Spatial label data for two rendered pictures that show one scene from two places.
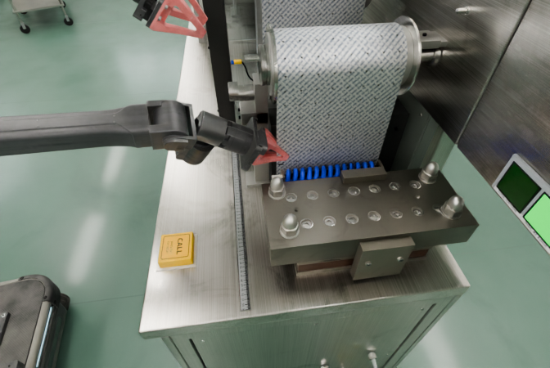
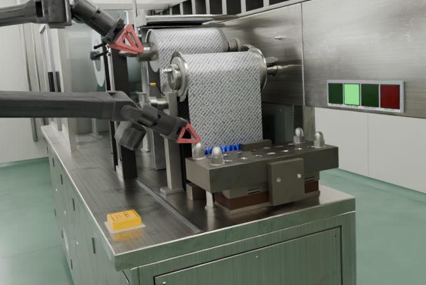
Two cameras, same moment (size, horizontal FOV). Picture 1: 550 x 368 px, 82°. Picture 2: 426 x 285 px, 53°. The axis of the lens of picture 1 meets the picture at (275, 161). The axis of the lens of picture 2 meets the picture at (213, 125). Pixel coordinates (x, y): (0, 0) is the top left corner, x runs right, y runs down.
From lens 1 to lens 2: 77 cm
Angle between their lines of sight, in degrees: 38
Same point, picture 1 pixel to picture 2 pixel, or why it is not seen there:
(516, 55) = (307, 40)
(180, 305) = (143, 240)
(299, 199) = not seen: hidden behind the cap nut
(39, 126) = (46, 94)
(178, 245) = (125, 215)
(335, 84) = (222, 79)
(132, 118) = (101, 95)
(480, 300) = not seen: outside the picture
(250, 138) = (174, 119)
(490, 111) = (310, 72)
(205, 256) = (150, 221)
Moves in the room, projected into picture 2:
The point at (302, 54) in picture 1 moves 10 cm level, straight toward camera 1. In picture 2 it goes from (199, 61) to (206, 61)
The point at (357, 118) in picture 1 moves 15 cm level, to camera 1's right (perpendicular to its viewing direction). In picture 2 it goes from (240, 105) to (286, 101)
